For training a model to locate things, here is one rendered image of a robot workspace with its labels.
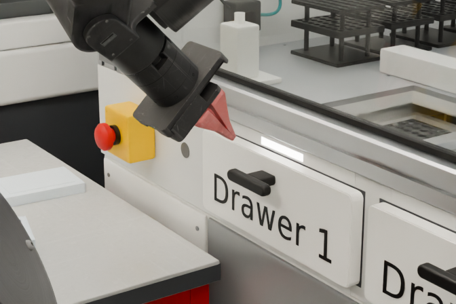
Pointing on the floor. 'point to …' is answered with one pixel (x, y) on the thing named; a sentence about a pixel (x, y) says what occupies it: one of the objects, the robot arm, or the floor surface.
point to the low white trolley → (107, 243)
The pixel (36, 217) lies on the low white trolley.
